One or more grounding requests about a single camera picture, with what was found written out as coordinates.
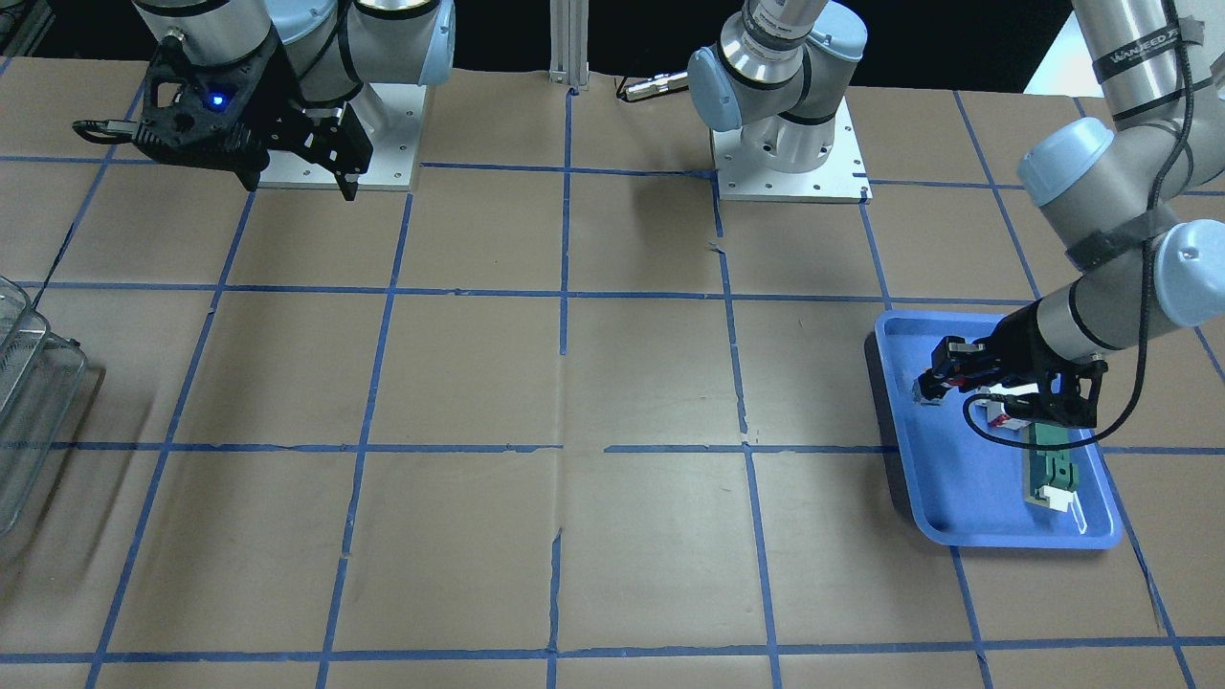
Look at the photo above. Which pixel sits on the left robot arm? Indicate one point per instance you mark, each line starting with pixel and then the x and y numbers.
pixel 779 70

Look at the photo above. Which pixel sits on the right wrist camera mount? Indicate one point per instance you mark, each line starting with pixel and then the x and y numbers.
pixel 190 114

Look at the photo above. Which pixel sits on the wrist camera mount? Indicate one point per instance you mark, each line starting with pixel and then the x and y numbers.
pixel 190 114
pixel 1067 394

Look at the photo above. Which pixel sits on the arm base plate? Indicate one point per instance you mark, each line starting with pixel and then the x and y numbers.
pixel 393 116
pixel 781 161

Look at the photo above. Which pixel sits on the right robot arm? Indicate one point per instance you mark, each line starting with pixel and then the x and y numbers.
pixel 336 47

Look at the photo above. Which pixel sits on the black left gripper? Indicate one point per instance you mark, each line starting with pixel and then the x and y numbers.
pixel 1018 346

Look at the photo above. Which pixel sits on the green relay module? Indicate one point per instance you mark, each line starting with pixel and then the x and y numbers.
pixel 1050 477

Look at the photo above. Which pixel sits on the red emergency stop button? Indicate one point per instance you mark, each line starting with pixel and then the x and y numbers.
pixel 931 387

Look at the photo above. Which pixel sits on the aluminium frame post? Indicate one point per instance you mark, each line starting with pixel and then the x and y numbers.
pixel 568 26

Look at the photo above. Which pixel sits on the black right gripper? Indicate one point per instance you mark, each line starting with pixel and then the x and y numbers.
pixel 275 94

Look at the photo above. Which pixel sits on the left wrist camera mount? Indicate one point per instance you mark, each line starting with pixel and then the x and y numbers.
pixel 1067 394

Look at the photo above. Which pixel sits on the blue plastic tray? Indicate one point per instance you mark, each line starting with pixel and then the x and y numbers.
pixel 957 488

